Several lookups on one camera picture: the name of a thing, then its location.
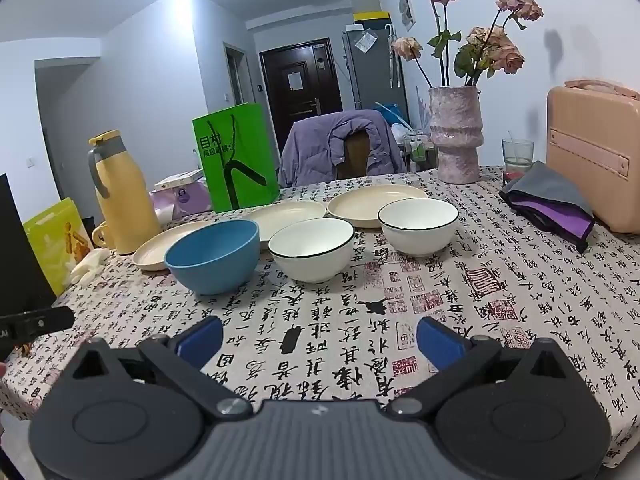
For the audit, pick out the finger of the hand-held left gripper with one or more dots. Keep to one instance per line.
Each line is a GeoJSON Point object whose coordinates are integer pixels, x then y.
{"type": "Point", "coordinates": [42, 320]}

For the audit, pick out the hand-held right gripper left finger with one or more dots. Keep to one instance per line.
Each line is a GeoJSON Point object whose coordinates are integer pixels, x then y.
{"type": "Point", "coordinates": [200, 341]}

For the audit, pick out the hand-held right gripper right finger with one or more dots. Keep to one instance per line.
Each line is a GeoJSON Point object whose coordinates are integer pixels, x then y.
{"type": "Point", "coordinates": [439, 341]}

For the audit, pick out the blue bowl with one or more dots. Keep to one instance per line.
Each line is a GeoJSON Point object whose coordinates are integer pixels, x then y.
{"type": "Point", "coordinates": [215, 265]}

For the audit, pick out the cream plate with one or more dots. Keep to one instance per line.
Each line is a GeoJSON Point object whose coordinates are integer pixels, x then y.
{"type": "Point", "coordinates": [360, 205]}
{"type": "Point", "coordinates": [152, 252]}
{"type": "Point", "coordinates": [285, 215]}

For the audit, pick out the white bowl black rim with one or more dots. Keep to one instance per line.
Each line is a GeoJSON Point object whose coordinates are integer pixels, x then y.
{"type": "Point", "coordinates": [417, 232]}
{"type": "Point", "coordinates": [310, 260]}

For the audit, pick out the white rubber gloves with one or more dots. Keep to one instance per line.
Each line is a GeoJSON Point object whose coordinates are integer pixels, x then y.
{"type": "Point", "coordinates": [87, 267]}

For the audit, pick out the yellow-green snack box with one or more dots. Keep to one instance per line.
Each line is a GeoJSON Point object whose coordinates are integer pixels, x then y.
{"type": "Point", "coordinates": [47, 250]}

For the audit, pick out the black paper bag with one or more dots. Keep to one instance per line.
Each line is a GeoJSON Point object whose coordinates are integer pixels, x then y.
{"type": "Point", "coordinates": [22, 250]}

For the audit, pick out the yellow mug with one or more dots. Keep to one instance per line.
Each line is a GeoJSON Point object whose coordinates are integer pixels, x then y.
{"type": "Point", "coordinates": [100, 236]}

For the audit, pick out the calligraphy printed tablecloth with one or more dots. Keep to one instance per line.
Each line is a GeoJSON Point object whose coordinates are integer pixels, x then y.
{"type": "Point", "coordinates": [325, 340]}

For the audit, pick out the purple tissue pack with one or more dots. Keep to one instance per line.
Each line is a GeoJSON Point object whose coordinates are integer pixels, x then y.
{"type": "Point", "coordinates": [180, 202]}

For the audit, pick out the yellow thermos jug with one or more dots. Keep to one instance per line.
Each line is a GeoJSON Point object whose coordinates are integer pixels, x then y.
{"type": "Point", "coordinates": [125, 200]}

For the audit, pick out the white flat box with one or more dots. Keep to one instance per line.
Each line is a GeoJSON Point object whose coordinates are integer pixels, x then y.
{"type": "Point", "coordinates": [177, 180]}

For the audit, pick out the red box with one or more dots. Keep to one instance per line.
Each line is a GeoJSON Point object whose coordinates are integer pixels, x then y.
{"type": "Point", "coordinates": [512, 177]}

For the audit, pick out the green paper bag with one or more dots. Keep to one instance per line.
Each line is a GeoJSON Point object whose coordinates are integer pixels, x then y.
{"type": "Point", "coordinates": [240, 160]}

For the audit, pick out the grey and purple cloth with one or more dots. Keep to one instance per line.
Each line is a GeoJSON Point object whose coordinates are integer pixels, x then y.
{"type": "Point", "coordinates": [550, 192]}

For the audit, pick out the wooden chair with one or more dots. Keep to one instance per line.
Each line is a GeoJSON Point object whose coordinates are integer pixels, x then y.
{"type": "Point", "coordinates": [356, 155]}

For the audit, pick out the glass cup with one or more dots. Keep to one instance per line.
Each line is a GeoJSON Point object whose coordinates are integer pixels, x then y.
{"type": "Point", "coordinates": [517, 152]}

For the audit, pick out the purple padded jacket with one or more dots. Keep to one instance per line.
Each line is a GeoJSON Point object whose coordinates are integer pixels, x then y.
{"type": "Point", "coordinates": [307, 155]}

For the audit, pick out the blue bag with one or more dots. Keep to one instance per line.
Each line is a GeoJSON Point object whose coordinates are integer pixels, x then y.
{"type": "Point", "coordinates": [395, 112]}

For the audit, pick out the dark entrance door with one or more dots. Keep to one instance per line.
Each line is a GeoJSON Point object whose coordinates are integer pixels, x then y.
{"type": "Point", "coordinates": [290, 105]}

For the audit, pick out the pink hard case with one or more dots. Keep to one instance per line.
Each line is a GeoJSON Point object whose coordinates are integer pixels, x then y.
{"type": "Point", "coordinates": [595, 125]}

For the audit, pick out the grey refrigerator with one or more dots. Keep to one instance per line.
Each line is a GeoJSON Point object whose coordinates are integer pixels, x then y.
{"type": "Point", "coordinates": [372, 75]}

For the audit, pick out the white umbrella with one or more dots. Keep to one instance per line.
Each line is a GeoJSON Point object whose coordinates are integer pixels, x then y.
{"type": "Point", "coordinates": [391, 55]}

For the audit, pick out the yellow box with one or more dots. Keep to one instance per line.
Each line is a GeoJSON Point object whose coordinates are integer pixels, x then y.
{"type": "Point", "coordinates": [370, 17]}

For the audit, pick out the wall picture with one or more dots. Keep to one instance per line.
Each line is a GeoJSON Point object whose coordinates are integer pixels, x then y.
{"type": "Point", "coordinates": [407, 9]}

